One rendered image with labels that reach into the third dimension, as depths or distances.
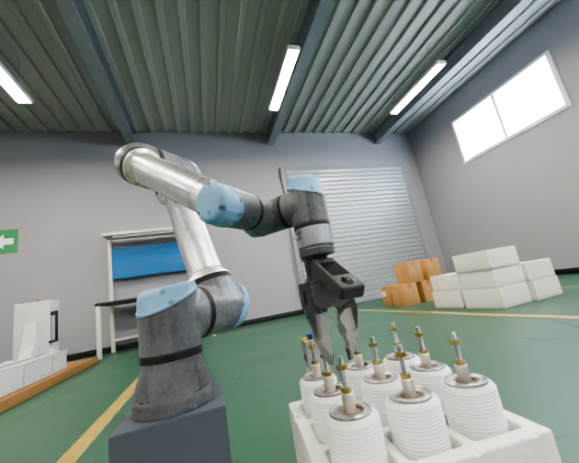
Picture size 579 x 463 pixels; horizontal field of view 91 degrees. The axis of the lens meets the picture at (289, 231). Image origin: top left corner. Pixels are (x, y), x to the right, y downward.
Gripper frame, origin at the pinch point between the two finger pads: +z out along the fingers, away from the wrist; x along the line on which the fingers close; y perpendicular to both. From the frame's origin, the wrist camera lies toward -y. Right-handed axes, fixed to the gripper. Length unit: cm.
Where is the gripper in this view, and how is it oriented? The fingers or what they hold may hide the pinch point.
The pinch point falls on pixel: (341, 355)
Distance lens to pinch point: 56.8
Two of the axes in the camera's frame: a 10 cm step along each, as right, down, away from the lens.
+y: -2.6, 2.4, 9.3
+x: -9.5, 1.0, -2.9
